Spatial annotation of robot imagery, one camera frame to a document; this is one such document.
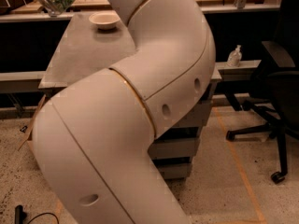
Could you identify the black office chair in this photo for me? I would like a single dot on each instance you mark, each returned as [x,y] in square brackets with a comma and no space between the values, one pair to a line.
[277,80]

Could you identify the grey metal rail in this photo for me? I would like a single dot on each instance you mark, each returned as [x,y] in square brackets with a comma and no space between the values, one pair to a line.
[29,81]

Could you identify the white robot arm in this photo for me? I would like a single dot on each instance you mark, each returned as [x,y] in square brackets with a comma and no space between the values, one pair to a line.
[91,140]

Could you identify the white ceramic bowl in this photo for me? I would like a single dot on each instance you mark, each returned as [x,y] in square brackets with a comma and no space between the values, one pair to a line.
[104,20]

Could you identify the bottom grey drawer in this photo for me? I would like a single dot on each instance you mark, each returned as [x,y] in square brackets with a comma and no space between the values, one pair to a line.
[175,171]

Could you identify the grey drawer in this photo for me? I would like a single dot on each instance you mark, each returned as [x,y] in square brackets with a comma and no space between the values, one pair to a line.
[175,148]
[197,117]
[175,171]

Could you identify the grey drawer cabinet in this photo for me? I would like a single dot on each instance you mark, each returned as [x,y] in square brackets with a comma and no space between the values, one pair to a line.
[84,49]

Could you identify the top grey drawer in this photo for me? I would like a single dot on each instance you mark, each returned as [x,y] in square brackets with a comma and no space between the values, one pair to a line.
[197,117]

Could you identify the open cardboard box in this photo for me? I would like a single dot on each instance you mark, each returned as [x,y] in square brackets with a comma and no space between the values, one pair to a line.
[27,139]

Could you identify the middle grey drawer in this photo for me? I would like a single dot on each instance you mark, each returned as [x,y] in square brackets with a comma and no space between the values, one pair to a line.
[175,148]

